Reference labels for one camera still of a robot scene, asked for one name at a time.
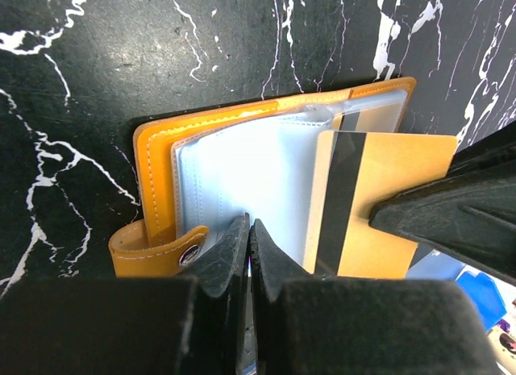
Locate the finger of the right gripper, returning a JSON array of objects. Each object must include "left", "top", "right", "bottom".
[{"left": 369, "top": 123, "right": 515, "bottom": 284}]

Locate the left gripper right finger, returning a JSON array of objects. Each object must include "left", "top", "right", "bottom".
[{"left": 248, "top": 221, "right": 499, "bottom": 374}]

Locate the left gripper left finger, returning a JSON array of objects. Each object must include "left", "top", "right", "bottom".
[{"left": 1, "top": 215, "right": 250, "bottom": 374}]

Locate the gold card with magnetic stripe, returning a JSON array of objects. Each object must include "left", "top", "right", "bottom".
[{"left": 302, "top": 131, "right": 458, "bottom": 279}]

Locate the orange leather card holder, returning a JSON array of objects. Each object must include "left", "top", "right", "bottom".
[{"left": 108, "top": 77, "right": 416, "bottom": 277}]

